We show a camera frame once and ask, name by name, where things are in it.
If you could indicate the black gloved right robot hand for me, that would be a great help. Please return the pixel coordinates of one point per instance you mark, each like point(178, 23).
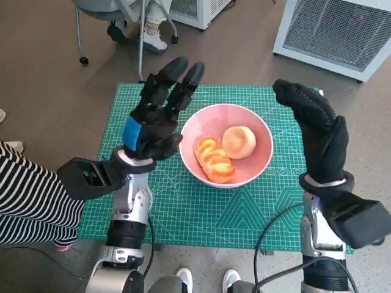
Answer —
point(323, 140)

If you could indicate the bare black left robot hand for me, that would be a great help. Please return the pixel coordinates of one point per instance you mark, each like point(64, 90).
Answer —
point(152, 131)

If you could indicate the pink bowl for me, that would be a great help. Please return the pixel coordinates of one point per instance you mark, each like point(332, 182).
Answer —
point(214, 122)

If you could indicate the long striped toy bread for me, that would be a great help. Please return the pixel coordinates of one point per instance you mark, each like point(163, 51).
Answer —
point(214, 161)

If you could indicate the round toy bread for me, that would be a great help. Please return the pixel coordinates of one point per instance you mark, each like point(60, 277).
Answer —
point(238, 142)

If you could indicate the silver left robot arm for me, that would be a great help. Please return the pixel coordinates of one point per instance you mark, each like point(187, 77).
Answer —
point(131, 198)

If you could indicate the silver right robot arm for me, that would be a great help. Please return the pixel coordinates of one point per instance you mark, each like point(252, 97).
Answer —
point(317, 232)

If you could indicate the green cutting mat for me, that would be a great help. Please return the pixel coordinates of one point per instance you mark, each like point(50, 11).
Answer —
point(189, 210)

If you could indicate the person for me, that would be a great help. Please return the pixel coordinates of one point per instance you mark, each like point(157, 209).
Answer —
point(183, 276)
point(152, 33)
point(30, 198)

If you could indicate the large white mesh cabinet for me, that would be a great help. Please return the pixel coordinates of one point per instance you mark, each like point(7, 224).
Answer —
point(330, 33)

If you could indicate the small white mesh cabinet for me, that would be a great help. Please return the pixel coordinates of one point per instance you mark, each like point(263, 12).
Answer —
point(201, 15)

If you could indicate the grey office chair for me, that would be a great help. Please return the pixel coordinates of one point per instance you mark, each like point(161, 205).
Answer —
point(91, 10)

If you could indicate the person's shoe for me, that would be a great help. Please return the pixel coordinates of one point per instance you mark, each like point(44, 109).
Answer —
point(2, 116)
point(13, 146)

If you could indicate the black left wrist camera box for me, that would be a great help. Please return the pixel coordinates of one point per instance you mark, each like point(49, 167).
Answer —
point(82, 180)

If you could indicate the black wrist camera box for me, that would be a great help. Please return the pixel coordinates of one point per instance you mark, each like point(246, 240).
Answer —
point(82, 180)
point(360, 219)

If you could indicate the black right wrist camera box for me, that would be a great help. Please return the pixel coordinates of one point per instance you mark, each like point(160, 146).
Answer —
point(360, 219)

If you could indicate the black table bracket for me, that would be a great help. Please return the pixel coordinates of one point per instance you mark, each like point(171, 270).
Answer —
point(157, 247)

